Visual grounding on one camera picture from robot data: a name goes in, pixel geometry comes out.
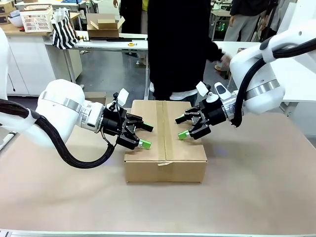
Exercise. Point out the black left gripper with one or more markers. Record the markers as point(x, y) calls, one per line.
point(113, 122)

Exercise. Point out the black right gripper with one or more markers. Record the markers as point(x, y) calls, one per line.
point(213, 112)

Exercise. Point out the brown cardboard shipping box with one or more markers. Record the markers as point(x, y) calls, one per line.
point(182, 170)

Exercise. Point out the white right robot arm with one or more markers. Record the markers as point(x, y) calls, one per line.
point(261, 74)

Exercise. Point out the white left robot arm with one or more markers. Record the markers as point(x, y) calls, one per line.
point(61, 103)

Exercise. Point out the person's left forearm black sleeve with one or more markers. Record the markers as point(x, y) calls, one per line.
point(214, 50)

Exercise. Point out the cardboard box on floor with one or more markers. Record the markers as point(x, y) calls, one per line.
point(95, 97)

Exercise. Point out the small open cardboard box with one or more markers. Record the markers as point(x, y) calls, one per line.
point(105, 27)

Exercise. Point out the person's left hand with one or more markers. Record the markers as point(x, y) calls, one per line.
point(225, 60)

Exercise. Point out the bystander bare hand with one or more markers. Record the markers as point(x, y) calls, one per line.
point(231, 21)

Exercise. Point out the person in black sweater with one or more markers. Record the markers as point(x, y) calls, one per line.
point(177, 49)

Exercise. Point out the yellow tape roll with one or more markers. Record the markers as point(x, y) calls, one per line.
point(131, 44)

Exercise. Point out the white background desk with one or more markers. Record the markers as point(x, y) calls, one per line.
point(103, 44)

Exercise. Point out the computer case with green light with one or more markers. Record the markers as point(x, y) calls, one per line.
point(221, 26)

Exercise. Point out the bystander in grey trousers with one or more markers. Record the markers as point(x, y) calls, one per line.
point(243, 22)

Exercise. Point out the white storage cabinet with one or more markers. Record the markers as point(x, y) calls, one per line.
point(29, 69)

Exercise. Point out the black white striped bag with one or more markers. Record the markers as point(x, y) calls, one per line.
point(64, 32)

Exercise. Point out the white flat strip tool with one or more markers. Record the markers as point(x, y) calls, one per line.
point(10, 137)

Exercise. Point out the white plastic basket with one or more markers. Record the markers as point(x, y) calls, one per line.
point(37, 21)

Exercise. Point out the white bowl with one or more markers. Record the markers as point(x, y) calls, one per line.
point(15, 21)

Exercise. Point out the brown cardboard carton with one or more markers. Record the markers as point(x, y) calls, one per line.
point(6, 7)

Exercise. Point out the right wrist camera white cap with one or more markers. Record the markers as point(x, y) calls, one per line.
point(203, 88)

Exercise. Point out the wrist camera white cap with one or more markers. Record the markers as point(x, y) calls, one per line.
point(203, 88)
point(123, 96)

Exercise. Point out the left wrist camera white cap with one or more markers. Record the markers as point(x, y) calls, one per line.
point(123, 96)

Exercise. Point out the aluminium table edge rail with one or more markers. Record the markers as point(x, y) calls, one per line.
point(158, 234)

